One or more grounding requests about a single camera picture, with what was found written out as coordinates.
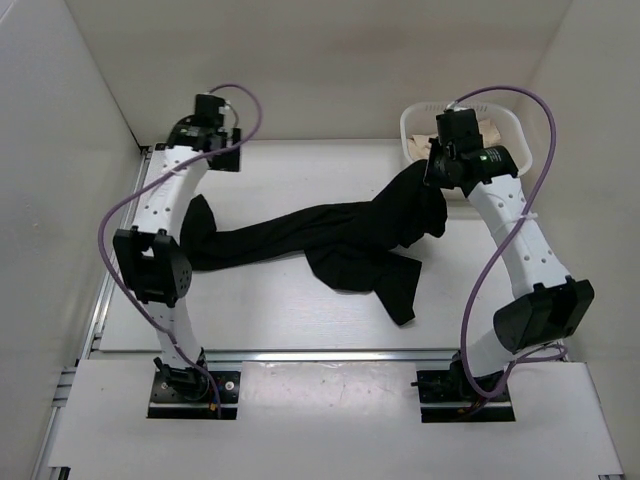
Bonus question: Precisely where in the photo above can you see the black trousers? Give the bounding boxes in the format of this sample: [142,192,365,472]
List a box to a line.
[180,160,448,326]

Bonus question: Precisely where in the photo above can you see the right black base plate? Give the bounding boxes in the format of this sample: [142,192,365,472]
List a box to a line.
[411,370,516,424]

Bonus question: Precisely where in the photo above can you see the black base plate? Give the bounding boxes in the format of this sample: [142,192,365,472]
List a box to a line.
[147,371,241,421]
[411,370,516,424]

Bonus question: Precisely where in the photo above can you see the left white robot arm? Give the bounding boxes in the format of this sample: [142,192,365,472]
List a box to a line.
[113,93,241,411]

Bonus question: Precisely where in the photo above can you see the beige trousers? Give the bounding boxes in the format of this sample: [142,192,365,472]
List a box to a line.
[405,119,501,162]

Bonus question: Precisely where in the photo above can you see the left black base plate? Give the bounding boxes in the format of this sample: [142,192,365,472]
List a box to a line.
[147,371,241,421]

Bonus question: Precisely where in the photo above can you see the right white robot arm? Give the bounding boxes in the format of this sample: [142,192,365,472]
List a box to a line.
[424,107,595,400]

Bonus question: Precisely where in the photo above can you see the white plastic basket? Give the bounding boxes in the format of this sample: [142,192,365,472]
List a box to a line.
[399,102,533,198]

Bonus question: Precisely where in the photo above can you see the aluminium frame rail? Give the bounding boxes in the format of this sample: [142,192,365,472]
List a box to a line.
[89,349,566,364]

